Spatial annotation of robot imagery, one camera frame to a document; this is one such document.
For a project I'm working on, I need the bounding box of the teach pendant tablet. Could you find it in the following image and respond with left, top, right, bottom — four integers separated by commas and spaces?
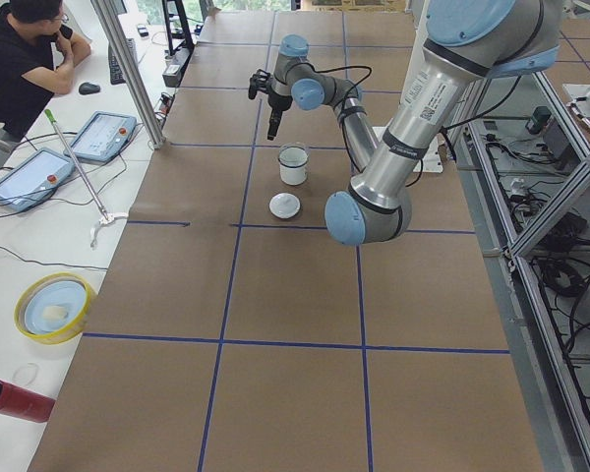
0, 147, 75, 211
70, 111, 138, 163

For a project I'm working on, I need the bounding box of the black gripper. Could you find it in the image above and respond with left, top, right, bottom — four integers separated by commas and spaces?
266, 88, 292, 140

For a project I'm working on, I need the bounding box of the white enamel mug lid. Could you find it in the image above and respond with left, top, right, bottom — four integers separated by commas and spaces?
268, 193, 301, 219

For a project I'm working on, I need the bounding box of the person in black shirt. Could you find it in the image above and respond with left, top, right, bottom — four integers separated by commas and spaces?
0, 0, 90, 141

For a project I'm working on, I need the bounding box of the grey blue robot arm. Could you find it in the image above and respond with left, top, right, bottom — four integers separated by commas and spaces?
256, 1, 562, 246

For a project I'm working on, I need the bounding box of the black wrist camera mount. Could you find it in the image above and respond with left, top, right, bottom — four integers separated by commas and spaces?
248, 69, 272, 100

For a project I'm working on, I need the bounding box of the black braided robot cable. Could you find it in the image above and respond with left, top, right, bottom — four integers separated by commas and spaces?
294, 54, 375, 148

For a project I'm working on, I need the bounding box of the yellow bowl with plate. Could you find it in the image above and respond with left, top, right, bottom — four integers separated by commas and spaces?
14, 272, 96, 345

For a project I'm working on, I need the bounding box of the far teach pendant tablet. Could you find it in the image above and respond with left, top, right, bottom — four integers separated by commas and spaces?
70, 111, 138, 163

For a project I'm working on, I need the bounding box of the white enamel mug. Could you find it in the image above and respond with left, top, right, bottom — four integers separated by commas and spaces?
277, 144, 309, 186

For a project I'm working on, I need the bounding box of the red cylinder tube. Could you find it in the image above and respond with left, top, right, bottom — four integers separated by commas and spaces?
0, 380, 55, 423

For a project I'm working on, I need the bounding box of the black keyboard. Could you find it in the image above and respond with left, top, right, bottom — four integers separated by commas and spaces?
107, 37, 139, 86

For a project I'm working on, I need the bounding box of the aluminium side rail frame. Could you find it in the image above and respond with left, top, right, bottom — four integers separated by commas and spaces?
451, 73, 590, 471

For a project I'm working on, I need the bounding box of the near teach pendant tablet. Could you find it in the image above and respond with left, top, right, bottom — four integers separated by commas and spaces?
0, 147, 75, 211

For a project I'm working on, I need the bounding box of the black computer mouse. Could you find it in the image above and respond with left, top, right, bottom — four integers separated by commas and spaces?
78, 82, 101, 95

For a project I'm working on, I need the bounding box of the reacher grabber stick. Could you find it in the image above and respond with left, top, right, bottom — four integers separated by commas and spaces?
44, 108, 129, 249

